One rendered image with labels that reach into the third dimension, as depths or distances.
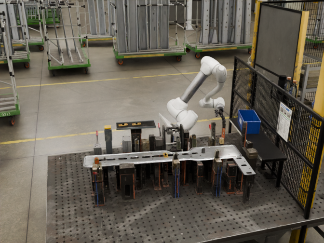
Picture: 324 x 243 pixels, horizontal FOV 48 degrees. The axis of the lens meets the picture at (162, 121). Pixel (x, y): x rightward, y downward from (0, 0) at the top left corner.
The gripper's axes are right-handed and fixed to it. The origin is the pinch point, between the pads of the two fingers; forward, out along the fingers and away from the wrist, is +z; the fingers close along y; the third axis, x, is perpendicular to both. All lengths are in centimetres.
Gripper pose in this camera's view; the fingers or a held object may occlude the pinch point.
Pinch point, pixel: (220, 119)
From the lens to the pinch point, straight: 401.1
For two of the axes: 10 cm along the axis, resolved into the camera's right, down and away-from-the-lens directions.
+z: -1.2, 5.9, -8.0
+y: 6.1, 6.8, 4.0
